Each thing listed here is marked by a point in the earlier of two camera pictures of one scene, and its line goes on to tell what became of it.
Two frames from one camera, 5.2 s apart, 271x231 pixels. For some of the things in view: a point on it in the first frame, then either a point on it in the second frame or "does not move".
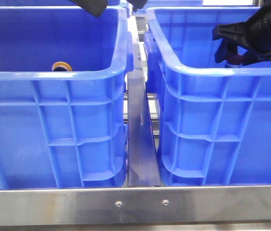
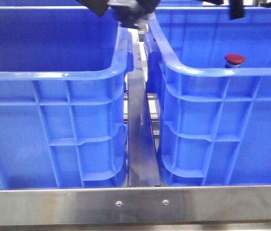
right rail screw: x=165 y=202 does not move
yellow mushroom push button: x=61 y=66 to x=142 y=25
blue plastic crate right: x=217 y=126 does not move
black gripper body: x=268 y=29 to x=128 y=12
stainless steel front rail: x=134 y=205 does not move
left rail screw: x=118 y=203 does not move
